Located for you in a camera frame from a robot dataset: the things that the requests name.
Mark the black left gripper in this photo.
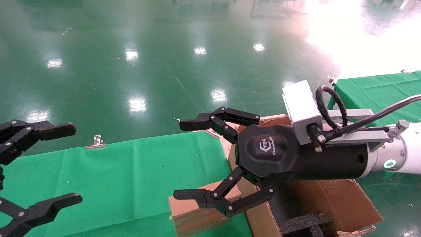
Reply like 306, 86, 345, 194
0, 120, 83, 237

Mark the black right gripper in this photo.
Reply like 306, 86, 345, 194
173, 107, 369, 217

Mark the small brown cardboard box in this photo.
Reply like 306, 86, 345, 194
168, 180, 242, 237

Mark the large open cardboard carton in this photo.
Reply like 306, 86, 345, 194
219, 114, 384, 237

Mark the large green table cloth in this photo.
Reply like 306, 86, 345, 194
0, 131, 252, 237

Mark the black foam cross block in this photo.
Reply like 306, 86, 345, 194
278, 212, 336, 237

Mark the far green covered table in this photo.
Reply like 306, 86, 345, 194
327, 71, 421, 127

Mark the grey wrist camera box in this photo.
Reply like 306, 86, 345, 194
282, 80, 324, 145

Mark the silver camera mounting bracket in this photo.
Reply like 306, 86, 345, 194
321, 109, 410, 152

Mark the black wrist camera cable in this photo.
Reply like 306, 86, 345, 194
308, 85, 421, 144

